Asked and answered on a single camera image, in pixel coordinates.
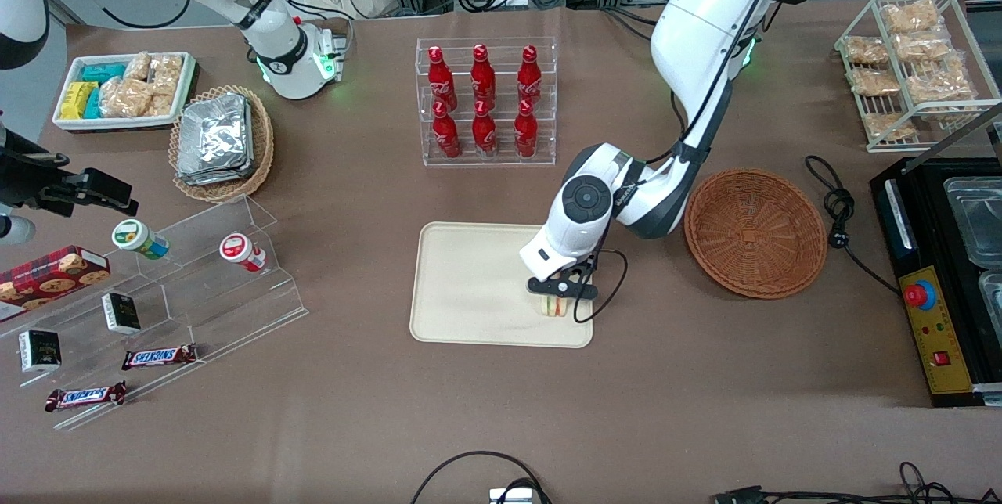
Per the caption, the cream plastic tray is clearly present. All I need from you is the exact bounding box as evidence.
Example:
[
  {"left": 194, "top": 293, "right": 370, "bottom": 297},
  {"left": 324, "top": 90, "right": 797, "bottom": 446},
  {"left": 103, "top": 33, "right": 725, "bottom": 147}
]
[{"left": 409, "top": 221, "right": 594, "bottom": 349}]

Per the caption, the clear acrylic step display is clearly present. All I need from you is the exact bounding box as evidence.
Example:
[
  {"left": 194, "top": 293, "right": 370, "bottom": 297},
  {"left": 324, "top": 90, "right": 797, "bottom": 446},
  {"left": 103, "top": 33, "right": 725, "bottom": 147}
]
[{"left": 0, "top": 194, "right": 309, "bottom": 432}]

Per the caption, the round brown wicker basket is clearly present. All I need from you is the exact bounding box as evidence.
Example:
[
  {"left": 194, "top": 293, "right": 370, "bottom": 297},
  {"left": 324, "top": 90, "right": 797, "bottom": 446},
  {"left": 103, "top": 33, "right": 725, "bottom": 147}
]
[{"left": 684, "top": 168, "right": 829, "bottom": 301}]

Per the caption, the black power cable with plug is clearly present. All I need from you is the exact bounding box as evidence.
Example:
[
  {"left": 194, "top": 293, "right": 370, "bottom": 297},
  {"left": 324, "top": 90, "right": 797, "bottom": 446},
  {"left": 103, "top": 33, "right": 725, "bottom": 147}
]
[{"left": 804, "top": 154, "right": 902, "bottom": 296}]

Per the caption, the clear acrylic bottle rack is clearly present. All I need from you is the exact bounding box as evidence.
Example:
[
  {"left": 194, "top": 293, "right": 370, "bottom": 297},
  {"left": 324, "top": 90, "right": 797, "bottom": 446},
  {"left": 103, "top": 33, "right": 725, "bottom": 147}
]
[{"left": 416, "top": 38, "right": 557, "bottom": 167}]

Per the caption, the red emergency stop button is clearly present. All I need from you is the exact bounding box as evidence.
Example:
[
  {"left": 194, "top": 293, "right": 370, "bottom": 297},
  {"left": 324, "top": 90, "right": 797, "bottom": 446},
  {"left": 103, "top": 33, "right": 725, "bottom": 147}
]
[{"left": 903, "top": 280, "right": 938, "bottom": 311}]

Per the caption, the red tartan cookie box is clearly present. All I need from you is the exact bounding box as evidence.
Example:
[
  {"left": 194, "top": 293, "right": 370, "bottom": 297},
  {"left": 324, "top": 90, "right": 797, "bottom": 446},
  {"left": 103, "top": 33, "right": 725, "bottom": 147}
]
[{"left": 0, "top": 245, "right": 111, "bottom": 323}]

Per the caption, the black looped cable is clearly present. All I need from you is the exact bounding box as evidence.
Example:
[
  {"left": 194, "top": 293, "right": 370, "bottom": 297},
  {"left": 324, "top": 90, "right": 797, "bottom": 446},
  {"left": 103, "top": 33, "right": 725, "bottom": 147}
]
[{"left": 409, "top": 450, "right": 553, "bottom": 504}]

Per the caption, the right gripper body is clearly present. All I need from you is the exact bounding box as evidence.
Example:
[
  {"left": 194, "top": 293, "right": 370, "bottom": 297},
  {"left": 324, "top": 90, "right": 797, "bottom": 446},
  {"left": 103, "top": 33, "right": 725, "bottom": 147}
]
[{"left": 0, "top": 127, "right": 77, "bottom": 211}]

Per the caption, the red cola bottle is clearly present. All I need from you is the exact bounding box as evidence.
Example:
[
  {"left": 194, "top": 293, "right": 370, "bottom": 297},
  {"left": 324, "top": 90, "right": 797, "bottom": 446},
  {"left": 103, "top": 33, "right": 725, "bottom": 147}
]
[
  {"left": 470, "top": 44, "right": 497, "bottom": 106},
  {"left": 427, "top": 45, "right": 458, "bottom": 108},
  {"left": 517, "top": 45, "right": 543, "bottom": 105},
  {"left": 432, "top": 101, "right": 462, "bottom": 159},
  {"left": 514, "top": 99, "right": 539, "bottom": 159},
  {"left": 472, "top": 99, "right": 498, "bottom": 158}
]

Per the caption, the Snickers chocolate bar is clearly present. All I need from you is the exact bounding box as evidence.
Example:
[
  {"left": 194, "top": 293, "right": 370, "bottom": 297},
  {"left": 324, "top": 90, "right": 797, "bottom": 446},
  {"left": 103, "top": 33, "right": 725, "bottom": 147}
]
[
  {"left": 121, "top": 343, "right": 199, "bottom": 372},
  {"left": 44, "top": 380, "right": 128, "bottom": 413}
]

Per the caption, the green lid white jar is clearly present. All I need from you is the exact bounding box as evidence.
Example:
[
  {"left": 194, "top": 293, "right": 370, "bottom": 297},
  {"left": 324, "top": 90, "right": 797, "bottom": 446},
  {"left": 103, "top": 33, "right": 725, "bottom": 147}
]
[{"left": 111, "top": 218, "right": 170, "bottom": 261}]

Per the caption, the grey metal bar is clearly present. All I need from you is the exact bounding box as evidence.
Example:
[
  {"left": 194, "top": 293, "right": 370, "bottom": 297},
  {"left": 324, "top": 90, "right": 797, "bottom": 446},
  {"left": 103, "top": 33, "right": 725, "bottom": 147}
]
[{"left": 921, "top": 100, "right": 1002, "bottom": 155}]

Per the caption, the clear bag of fried snacks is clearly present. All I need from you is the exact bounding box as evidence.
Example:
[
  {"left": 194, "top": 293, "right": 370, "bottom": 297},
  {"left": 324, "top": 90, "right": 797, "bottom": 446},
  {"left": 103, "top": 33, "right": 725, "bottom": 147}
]
[
  {"left": 864, "top": 112, "right": 917, "bottom": 142},
  {"left": 892, "top": 31, "right": 953, "bottom": 61},
  {"left": 904, "top": 58, "right": 976, "bottom": 103},
  {"left": 882, "top": 1, "right": 941, "bottom": 34},
  {"left": 849, "top": 67, "right": 902, "bottom": 97},
  {"left": 845, "top": 35, "right": 890, "bottom": 66}
]

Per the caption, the triangle sandwich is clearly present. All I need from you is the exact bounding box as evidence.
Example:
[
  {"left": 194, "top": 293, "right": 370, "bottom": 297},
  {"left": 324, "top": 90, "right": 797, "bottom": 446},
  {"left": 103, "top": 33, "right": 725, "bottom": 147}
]
[{"left": 535, "top": 293, "right": 575, "bottom": 319}]

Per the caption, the oval light wicker basket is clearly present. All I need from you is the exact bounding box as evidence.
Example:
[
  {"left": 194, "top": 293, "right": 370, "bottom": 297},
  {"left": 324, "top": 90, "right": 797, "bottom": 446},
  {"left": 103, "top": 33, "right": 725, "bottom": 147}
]
[{"left": 168, "top": 85, "right": 276, "bottom": 203}]

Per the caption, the brown table covering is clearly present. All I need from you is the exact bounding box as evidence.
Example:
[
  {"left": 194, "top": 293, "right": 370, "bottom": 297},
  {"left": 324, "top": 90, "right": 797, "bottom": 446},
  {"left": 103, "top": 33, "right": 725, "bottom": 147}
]
[{"left": 0, "top": 0, "right": 1002, "bottom": 504}]

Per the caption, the red lid white jar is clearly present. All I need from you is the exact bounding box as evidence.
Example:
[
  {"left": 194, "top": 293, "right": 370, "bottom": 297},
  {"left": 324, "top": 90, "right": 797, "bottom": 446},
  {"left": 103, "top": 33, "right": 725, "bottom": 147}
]
[{"left": 218, "top": 232, "right": 268, "bottom": 272}]

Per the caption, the yellow snack pack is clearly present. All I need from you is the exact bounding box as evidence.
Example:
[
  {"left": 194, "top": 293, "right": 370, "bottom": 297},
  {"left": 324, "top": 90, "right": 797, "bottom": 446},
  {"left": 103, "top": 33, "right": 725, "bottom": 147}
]
[{"left": 60, "top": 81, "right": 99, "bottom": 121}]

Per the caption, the black cable with connector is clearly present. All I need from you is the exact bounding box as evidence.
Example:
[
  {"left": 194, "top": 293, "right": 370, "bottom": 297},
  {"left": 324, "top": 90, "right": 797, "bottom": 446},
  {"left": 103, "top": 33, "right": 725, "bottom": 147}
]
[{"left": 711, "top": 460, "right": 1002, "bottom": 504}]

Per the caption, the white rectangular snack tray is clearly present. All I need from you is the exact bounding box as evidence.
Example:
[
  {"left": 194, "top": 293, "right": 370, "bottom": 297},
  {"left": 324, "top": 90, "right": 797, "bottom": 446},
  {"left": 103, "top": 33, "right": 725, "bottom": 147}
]
[{"left": 52, "top": 52, "right": 197, "bottom": 133}]

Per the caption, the white wire rack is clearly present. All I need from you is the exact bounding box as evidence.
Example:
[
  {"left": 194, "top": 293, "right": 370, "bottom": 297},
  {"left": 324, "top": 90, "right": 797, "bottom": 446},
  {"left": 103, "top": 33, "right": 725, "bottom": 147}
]
[{"left": 834, "top": 0, "right": 1002, "bottom": 154}]

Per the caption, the clear plastic container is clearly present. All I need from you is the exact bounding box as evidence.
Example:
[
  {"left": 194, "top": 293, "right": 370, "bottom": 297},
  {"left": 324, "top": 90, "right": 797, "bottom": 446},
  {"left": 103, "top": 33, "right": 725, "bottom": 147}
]
[
  {"left": 943, "top": 177, "right": 1002, "bottom": 271},
  {"left": 978, "top": 269, "right": 1002, "bottom": 326}
]

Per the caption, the silver foil pack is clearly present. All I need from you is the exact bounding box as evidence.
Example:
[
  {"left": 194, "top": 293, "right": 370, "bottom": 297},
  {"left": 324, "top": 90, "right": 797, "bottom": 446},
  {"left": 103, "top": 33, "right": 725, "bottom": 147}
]
[
  {"left": 175, "top": 160, "right": 256, "bottom": 186},
  {"left": 178, "top": 94, "right": 251, "bottom": 176}
]

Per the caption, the black machine with yellow panel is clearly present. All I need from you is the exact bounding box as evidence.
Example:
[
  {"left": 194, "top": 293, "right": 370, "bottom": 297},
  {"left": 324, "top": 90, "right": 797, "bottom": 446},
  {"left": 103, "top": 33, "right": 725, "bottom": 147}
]
[{"left": 870, "top": 155, "right": 1002, "bottom": 409}]

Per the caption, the small dark tea box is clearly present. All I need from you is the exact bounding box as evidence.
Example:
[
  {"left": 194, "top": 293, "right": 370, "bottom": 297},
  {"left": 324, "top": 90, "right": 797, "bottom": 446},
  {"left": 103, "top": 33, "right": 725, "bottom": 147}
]
[
  {"left": 101, "top": 292, "right": 142, "bottom": 336},
  {"left": 18, "top": 329, "right": 63, "bottom": 374}
]

